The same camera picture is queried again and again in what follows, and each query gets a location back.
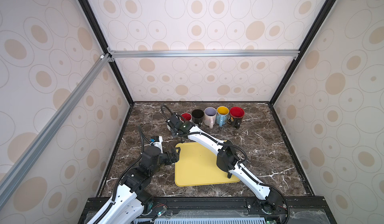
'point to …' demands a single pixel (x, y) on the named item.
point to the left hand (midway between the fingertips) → (177, 149)
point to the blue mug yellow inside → (222, 115)
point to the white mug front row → (185, 116)
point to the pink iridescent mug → (210, 116)
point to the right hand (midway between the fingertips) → (176, 129)
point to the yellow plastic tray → (197, 165)
